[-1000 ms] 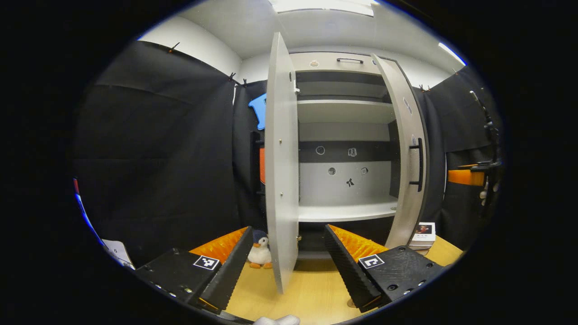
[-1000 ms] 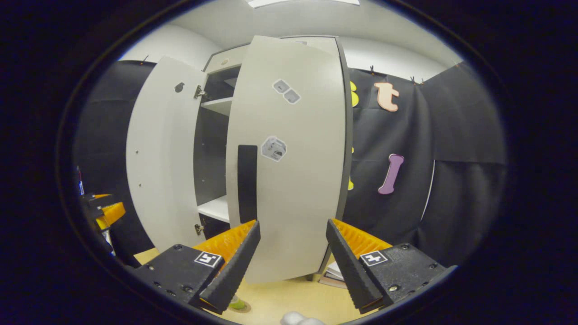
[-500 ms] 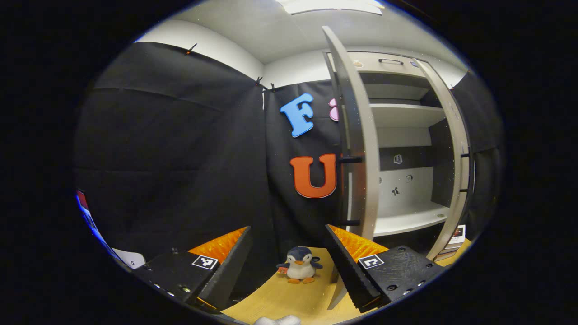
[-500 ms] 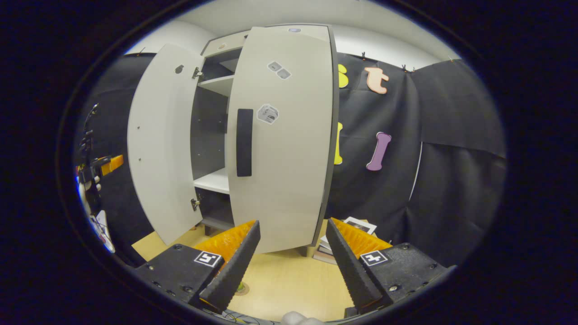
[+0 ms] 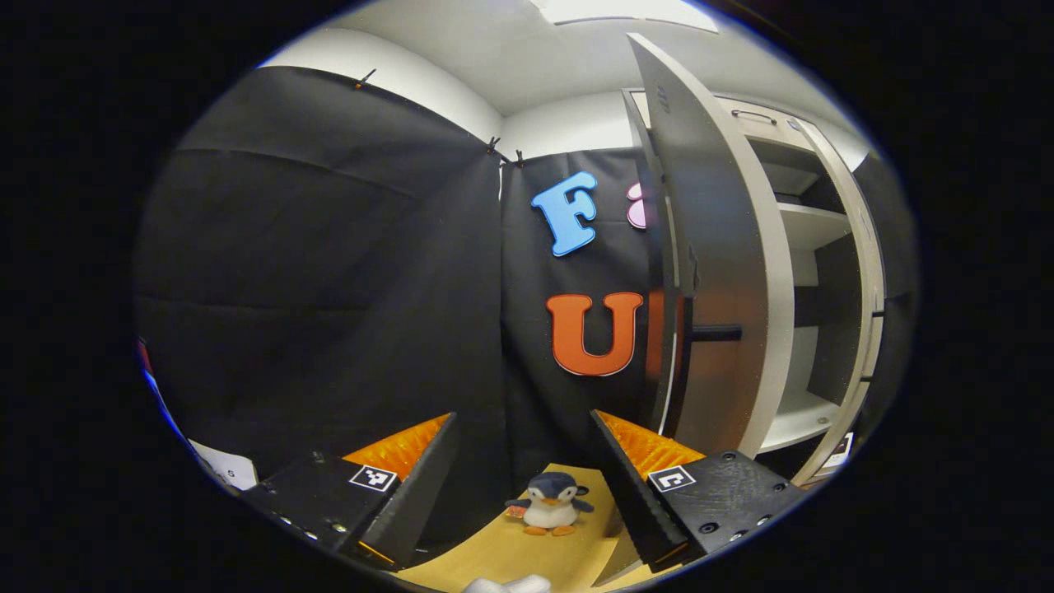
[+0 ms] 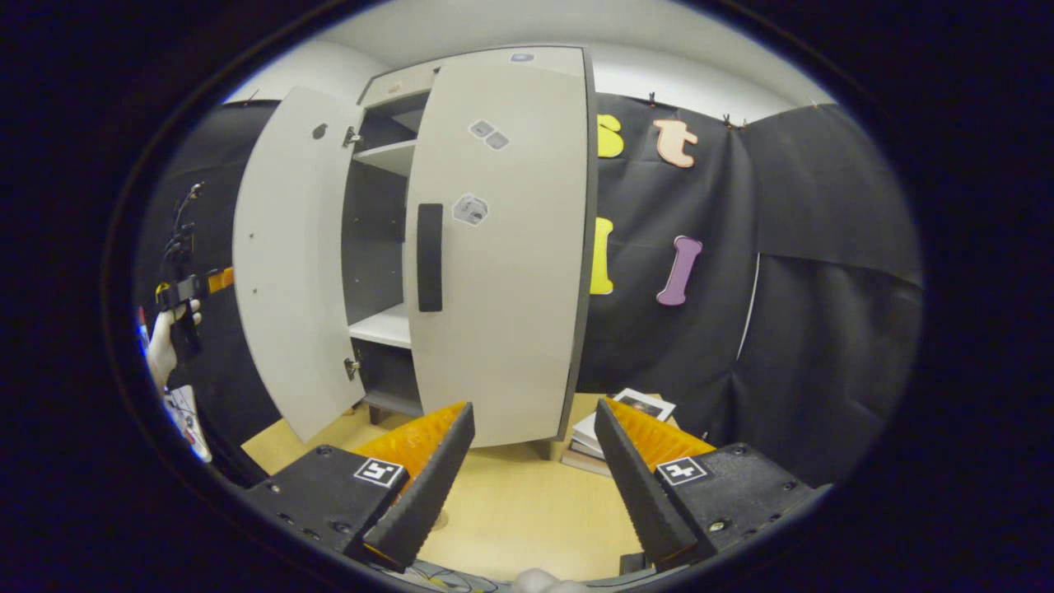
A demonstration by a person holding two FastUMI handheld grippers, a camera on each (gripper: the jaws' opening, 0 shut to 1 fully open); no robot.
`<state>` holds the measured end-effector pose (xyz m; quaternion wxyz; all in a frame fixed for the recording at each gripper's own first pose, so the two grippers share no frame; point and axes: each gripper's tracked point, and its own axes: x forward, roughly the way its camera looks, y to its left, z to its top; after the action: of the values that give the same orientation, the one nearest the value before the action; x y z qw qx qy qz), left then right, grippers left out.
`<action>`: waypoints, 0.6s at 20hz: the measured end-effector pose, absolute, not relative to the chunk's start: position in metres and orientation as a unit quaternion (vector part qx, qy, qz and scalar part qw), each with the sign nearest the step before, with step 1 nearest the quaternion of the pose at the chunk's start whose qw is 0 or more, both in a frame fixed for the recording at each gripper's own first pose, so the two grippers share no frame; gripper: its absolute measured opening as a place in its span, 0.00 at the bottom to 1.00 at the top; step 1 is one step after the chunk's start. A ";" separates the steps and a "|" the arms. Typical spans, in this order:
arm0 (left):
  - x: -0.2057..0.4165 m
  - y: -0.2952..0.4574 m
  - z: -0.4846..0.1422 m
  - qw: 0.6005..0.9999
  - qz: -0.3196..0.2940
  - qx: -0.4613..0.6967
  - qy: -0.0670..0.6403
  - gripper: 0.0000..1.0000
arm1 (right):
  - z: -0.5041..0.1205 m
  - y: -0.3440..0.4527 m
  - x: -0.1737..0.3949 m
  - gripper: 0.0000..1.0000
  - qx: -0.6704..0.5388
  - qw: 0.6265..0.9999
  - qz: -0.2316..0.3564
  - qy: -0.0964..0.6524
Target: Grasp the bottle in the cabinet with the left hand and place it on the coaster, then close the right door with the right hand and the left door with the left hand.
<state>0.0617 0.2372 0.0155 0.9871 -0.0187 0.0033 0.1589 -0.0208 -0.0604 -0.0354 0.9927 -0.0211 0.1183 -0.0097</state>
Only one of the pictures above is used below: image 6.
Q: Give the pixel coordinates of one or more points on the white and grey cabinet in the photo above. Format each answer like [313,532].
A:
[375,239]

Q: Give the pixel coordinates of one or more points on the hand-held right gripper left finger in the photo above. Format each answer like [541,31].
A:
[424,494]

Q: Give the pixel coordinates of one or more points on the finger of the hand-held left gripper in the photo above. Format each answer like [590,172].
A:
[221,280]

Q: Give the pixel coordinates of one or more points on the white book with portrait cover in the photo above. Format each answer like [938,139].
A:
[646,405]

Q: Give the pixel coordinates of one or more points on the white cabinet door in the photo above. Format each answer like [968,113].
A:
[510,313]
[288,263]

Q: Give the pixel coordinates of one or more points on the grey book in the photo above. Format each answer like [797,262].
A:
[580,461]

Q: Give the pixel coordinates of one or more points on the white cabinet shelf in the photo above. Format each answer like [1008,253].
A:
[391,156]

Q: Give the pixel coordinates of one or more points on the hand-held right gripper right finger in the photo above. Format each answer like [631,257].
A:
[642,494]

